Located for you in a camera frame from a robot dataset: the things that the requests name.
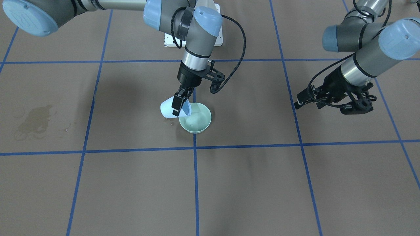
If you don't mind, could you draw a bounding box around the light blue plastic cup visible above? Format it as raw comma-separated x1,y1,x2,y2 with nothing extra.
160,96,192,118

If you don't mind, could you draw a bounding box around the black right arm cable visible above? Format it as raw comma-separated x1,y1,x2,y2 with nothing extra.
171,7,246,95

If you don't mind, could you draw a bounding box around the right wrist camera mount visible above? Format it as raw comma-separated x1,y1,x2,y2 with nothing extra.
201,60,225,94

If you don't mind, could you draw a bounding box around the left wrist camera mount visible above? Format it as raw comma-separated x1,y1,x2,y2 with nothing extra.
340,82,377,115

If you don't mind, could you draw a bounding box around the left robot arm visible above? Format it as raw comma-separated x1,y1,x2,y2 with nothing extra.
294,0,420,115

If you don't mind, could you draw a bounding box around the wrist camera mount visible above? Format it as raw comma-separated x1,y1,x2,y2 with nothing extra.
201,60,225,94
340,82,377,115

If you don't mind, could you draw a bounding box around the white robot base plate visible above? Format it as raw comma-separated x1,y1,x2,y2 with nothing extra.
164,3,223,48

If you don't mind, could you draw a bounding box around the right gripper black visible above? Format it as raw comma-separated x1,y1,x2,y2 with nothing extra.
172,62,210,117

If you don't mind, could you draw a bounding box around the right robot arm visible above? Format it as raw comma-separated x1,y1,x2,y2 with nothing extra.
2,0,225,117

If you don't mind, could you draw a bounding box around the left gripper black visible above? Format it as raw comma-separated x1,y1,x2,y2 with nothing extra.
294,68,355,109

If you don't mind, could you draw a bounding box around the green bowl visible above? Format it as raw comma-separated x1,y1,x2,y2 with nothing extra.
179,103,212,133

